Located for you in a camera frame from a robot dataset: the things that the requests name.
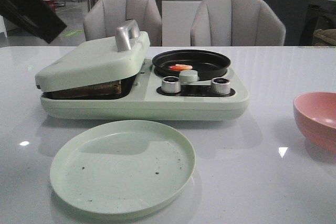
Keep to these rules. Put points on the breakfast maker hinged lid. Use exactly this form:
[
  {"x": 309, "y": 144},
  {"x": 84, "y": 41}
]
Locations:
[{"x": 98, "y": 61}]

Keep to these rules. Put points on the orange shrimp piece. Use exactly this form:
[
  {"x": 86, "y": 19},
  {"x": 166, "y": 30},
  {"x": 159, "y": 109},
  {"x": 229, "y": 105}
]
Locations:
[{"x": 180, "y": 67}]

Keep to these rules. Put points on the green breakfast maker base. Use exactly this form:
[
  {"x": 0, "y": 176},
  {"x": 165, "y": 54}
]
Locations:
[{"x": 145, "y": 103}]

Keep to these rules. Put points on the left silver control knob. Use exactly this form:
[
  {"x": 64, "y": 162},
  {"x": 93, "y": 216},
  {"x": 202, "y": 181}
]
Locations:
[{"x": 171, "y": 85}]

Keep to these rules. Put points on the white refrigerator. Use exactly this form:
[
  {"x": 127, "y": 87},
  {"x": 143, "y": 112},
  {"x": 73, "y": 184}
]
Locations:
[{"x": 177, "y": 19}]

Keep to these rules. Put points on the light green round plate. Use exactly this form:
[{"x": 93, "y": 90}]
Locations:
[{"x": 124, "y": 169}]

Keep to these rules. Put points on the bread slice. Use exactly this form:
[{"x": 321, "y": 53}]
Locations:
[{"x": 107, "y": 88}]

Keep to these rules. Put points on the left grey upholstered chair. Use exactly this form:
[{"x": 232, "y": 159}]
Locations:
[{"x": 106, "y": 15}]

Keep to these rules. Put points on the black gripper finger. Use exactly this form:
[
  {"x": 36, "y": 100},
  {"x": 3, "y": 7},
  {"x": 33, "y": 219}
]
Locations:
[{"x": 34, "y": 16}]

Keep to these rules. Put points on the silver control knob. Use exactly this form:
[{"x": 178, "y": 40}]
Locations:
[
  {"x": 220, "y": 86},
  {"x": 171, "y": 85}
]

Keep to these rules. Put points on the grey upholstered chair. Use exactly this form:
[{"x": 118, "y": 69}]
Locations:
[
  {"x": 106, "y": 15},
  {"x": 236, "y": 23}
]

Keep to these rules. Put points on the red trash bin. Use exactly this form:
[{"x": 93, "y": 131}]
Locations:
[{"x": 51, "y": 4}]

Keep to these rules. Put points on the green pan handle knob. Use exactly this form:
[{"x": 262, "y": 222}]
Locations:
[{"x": 188, "y": 76}]

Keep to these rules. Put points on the right silver control knob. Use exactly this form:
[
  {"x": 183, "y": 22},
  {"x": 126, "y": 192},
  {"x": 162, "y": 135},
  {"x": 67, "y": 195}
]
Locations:
[{"x": 220, "y": 86}]

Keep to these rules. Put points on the black round frying pan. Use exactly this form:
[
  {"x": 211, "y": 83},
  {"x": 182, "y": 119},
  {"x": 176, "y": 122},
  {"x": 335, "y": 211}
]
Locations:
[{"x": 208, "y": 64}]

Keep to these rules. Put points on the right grey upholstered chair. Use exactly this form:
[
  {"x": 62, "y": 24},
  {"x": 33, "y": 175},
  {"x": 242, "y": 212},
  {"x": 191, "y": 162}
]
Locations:
[{"x": 236, "y": 23}]

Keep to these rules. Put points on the pink bowl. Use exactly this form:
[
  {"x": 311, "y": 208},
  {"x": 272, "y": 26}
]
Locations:
[{"x": 314, "y": 114}]

